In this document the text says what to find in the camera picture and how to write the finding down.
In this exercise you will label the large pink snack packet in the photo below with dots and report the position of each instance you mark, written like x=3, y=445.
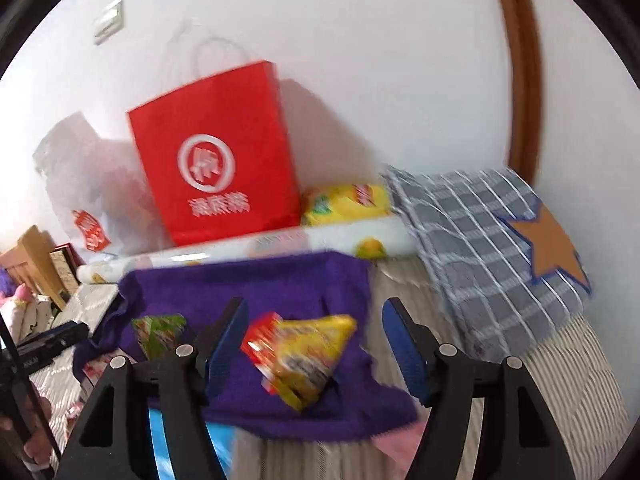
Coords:
x=400, y=447

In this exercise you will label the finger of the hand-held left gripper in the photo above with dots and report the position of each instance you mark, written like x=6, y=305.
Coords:
x=55, y=340

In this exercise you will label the checkered grey cloth with star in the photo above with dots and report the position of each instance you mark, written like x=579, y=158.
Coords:
x=475, y=260

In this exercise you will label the purple towel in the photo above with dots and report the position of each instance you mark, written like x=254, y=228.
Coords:
x=300, y=285

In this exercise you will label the wooden door frame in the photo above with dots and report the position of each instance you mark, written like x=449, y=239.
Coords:
x=525, y=85

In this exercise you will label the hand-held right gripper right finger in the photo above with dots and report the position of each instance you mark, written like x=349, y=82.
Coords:
x=407, y=355

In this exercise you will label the green snack packet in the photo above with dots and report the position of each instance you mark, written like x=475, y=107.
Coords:
x=160, y=332

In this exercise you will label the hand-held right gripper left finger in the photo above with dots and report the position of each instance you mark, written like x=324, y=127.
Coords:
x=227, y=355

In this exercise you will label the white plastic shopping bag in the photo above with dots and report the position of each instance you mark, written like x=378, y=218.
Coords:
x=100, y=185

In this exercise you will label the yellow candy bag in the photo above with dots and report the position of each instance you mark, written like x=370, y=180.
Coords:
x=345, y=205

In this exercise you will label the red paper bag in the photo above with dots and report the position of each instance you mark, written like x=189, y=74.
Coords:
x=215, y=160

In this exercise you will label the printed paper roll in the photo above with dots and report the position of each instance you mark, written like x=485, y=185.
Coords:
x=300, y=242

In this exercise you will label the colourful printed pillow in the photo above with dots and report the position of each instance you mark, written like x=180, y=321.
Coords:
x=25, y=315

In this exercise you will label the pink bear snack packet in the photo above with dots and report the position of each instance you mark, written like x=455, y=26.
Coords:
x=100, y=367

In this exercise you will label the purple plush toy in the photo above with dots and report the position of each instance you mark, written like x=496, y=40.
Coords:
x=6, y=282

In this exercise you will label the wooden headboard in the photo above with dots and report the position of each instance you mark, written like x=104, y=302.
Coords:
x=27, y=255

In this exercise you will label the striped bed quilt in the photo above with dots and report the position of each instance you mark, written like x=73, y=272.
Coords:
x=575, y=385

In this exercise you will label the yellow red snack packet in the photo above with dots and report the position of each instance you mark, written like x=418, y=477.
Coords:
x=300, y=355

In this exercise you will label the person's left hand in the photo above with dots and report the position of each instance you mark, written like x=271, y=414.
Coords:
x=37, y=435

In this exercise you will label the white light switch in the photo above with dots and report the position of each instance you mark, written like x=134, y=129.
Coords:
x=107, y=21

